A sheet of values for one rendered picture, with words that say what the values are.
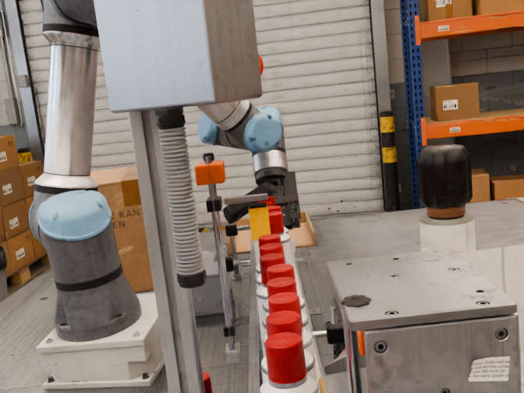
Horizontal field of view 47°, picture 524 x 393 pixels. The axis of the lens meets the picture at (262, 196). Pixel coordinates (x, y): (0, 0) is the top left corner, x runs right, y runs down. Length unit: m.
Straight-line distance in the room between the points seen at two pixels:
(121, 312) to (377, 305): 0.73
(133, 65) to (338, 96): 4.47
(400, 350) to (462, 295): 0.06
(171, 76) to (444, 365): 0.44
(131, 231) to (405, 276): 1.04
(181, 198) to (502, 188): 4.11
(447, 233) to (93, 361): 0.62
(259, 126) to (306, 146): 4.06
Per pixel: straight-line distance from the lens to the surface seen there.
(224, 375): 1.07
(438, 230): 0.97
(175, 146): 0.69
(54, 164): 1.19
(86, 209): 1.05
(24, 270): 5.06
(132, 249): 1.46
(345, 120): 5.17
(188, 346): 0.88
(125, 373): 1.08
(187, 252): 0.72
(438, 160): 0.95
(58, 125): 1.18
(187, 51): 0.69
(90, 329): 1.08
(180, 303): 0.85
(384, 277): 0.48
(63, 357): 1.11
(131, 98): 0.75
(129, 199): 1.44
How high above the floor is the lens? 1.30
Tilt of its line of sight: 10 degrees down
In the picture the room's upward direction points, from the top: 6 degrees counter-clockwise
